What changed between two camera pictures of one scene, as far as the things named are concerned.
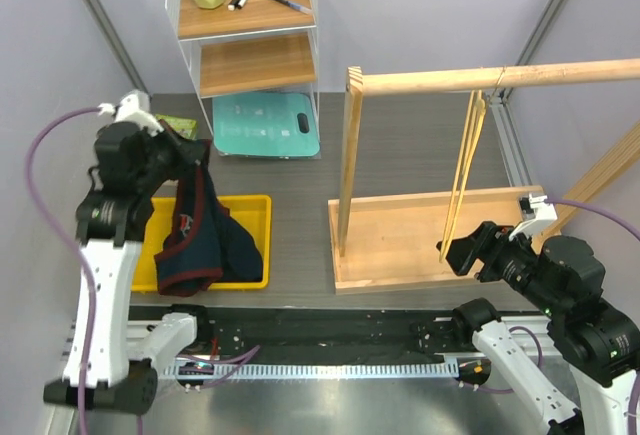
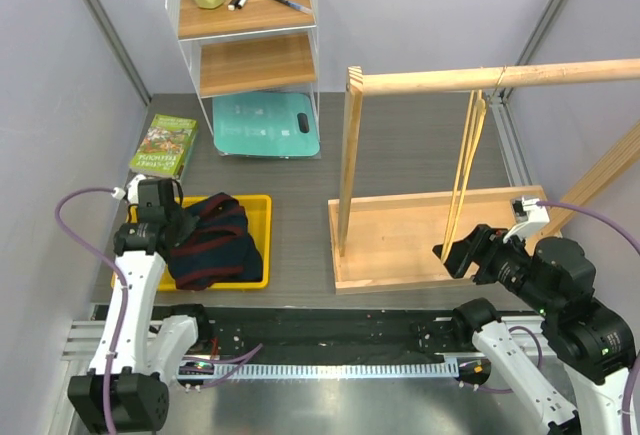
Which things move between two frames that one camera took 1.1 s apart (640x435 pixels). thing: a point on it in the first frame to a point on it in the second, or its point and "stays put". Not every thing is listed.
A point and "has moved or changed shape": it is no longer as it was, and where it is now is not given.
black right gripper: [485, 243] stays put
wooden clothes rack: [392, 242] stays put
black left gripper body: [172, 155] to [184, 222]
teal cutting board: [265, 124] stays put
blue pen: [286, 2] stays put
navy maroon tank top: [205, 240] has moved or changed shape
